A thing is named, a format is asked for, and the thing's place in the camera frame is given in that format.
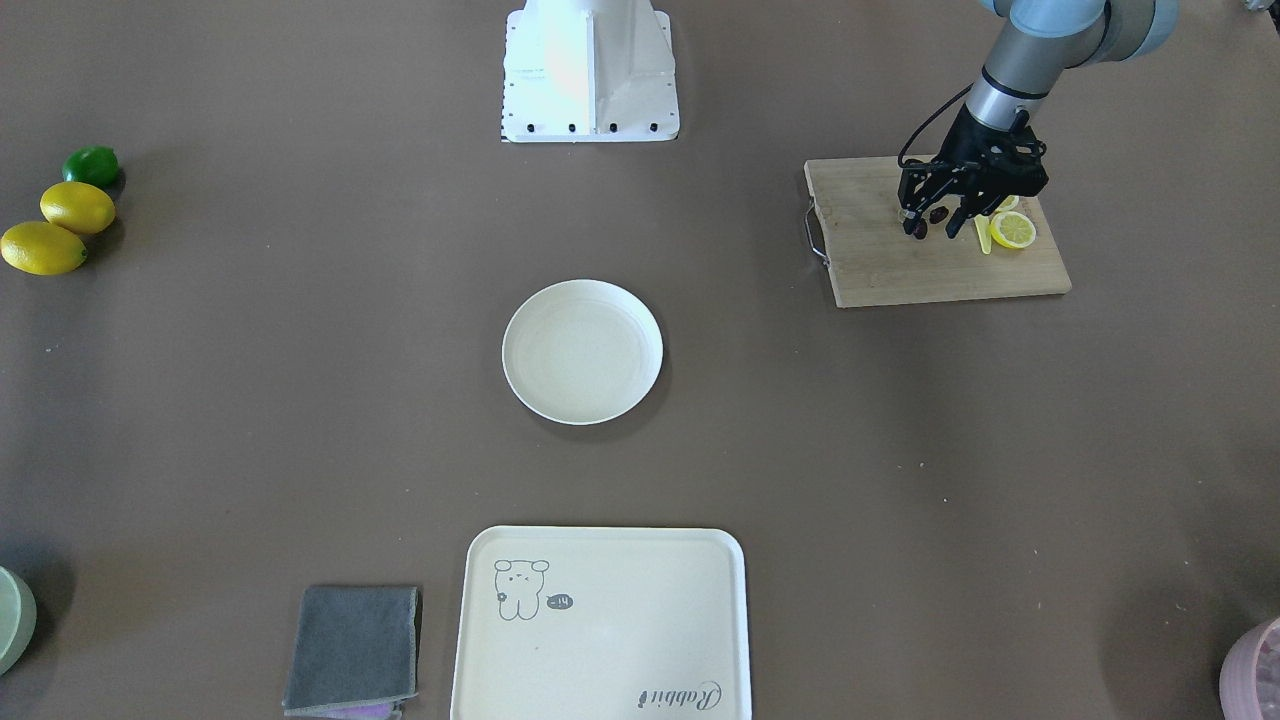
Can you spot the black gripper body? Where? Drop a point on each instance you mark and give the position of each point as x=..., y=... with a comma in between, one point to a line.
x=968, y=136

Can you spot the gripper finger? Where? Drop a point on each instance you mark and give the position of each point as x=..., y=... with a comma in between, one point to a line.
x=964, y=213
x=912, y=215

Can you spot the cream round plate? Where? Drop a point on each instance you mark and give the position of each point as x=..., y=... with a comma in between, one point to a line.
x=582, y=352

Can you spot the dark red cherry pair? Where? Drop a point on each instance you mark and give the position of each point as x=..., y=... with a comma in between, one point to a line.
x=932, y=218

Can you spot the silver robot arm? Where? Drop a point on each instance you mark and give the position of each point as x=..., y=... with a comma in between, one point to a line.
x=1041, y=39

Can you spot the cream rabbit tray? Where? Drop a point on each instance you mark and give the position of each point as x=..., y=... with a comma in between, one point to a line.
x=603, y=623

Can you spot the yellow plastic knife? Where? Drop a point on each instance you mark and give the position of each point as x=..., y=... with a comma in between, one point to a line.
x=981, y=225

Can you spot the lemon slice inner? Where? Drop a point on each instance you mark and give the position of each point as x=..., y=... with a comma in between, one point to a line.
x=1013, y=230

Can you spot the wooden cutting board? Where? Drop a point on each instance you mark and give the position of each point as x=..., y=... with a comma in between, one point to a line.
x=855, y=228

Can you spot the pink bowl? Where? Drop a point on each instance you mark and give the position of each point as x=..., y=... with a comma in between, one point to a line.
x=1249, y=676

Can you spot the grey folded cloth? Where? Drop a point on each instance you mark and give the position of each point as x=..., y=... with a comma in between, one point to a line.
x=355, y=652

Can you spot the green lime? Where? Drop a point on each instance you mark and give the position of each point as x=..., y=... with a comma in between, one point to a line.
x=96, y=165

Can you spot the whole lemon rear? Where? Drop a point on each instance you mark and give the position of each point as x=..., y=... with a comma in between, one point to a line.
x=77, y=206

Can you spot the whole lemon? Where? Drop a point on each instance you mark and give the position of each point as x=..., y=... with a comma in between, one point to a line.
x=77, y=206
x=43, y=248

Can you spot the whole lemon front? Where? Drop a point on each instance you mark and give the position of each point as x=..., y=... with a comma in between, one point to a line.
x=43, y=248

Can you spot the mint green bowl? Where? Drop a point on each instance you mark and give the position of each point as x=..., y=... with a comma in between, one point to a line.
x=18, y=618

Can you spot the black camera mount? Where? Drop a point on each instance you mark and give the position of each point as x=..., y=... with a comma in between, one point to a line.
x=1013, y=165

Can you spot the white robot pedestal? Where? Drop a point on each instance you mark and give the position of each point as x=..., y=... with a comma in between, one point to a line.
x=589, y=72

